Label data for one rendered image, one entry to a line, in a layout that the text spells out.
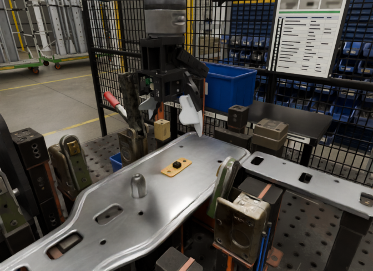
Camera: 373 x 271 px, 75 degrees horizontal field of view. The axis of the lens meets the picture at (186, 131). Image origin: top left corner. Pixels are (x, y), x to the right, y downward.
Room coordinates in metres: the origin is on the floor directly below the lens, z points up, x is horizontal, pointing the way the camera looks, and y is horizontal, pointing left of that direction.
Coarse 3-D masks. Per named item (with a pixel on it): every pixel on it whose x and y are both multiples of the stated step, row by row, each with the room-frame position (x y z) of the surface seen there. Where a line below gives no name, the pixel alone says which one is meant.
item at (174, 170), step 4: (176, 160) 0.54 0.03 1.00; (180, 160) 0.54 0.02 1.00; (188, 160) 0.54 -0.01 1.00; (172, 164) 0.52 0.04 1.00; (176, 164) 0.51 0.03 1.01; (180, 164) 0.51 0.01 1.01; (184, 164) 0.52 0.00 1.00; (188, 164) 0.52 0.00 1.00; (164, 168) 0.50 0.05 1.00; (168, 168) 0.50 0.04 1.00; (172, 168) 0.50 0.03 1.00; (176, 168) 0.50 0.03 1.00; (180, 168) 0.50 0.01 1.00; (184, 168) 0.51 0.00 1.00; (164, 172) 0.49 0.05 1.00; (172, 172) 0.49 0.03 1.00; (176, 172) 0.49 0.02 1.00; (168, 176) 0.47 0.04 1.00; (172, 176) 0.47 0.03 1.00
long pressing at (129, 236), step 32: (160, 160) 0.54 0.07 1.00; (192, 160) 0.54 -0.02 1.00; (96, 192) 0.42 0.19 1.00; (128, 192) 0.42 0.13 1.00; (160, 192) 0.42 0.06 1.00; (192, 192) 0.42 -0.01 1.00; (64, 224) 0.32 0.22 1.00; (96, 224) 0.33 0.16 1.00; (128, 224) 0.33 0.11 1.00; (160, 224) 0.33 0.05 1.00; (32, 256) 0.26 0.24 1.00; (64, 256) 0.26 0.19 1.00; (96, 256) 0.26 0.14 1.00; (128, 256) 0.27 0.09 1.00
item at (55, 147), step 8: (56, 144) 0.50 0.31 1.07; (56, 152) 0.47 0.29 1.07; (56, 160) 0.47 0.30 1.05; (64, 160) 0.45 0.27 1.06; (56, 168) 0.49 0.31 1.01; (64, 168) 0.45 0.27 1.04; (56, 176) 0.49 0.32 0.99; (64, 176) 0.46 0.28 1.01; (64, 184) 0.46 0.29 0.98; (72, 184) 0.45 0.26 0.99; (64, 192) 0.47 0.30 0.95; (72, 192) 0.45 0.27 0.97; (64, 200) 0.49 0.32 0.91; (72, 200) 0.45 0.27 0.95
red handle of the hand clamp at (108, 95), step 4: (108, 92) 0.67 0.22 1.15; (104, 96) 0.67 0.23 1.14; (108, 96) 0.66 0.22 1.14; (112, 96) 0.66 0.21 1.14; (108, 100) 0.65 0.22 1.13; (112, 100) 0.65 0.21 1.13; (116, 100) 0.65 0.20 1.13; (112, 104) 0.65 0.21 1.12; (116, 104) 0.64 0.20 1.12; (116, 108) 0.64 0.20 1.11; (120, 108) 0.64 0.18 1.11; (120, 112) 0.63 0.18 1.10; (124, 112) 0.63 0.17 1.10; (124, 116) 0.62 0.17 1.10; (128, 124) 0.61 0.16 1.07; (136, 124) 0.61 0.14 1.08; (140, 128) 0.60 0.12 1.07
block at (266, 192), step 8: (240, 184) 0.47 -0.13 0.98; (248, 184) 0.47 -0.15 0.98; (256, 184) 0.47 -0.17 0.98; (264, 184) 0.47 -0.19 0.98; (248, 192) 0.44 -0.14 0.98; (256, 192) 0.44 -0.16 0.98; (264, 192) 0.44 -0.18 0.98; (272, 192) 0.44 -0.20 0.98; (280, 192) 0.44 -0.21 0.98; (264, 200) 0.41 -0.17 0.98; (272, 200) 0.41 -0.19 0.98; (280, 200) 0.44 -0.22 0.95; (272, 208) 0.40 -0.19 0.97; (272, 216) 0.41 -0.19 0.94; (272, 224) 0.42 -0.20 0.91; (256, 264) 0.41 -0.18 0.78; (264, 264) 0.44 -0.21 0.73
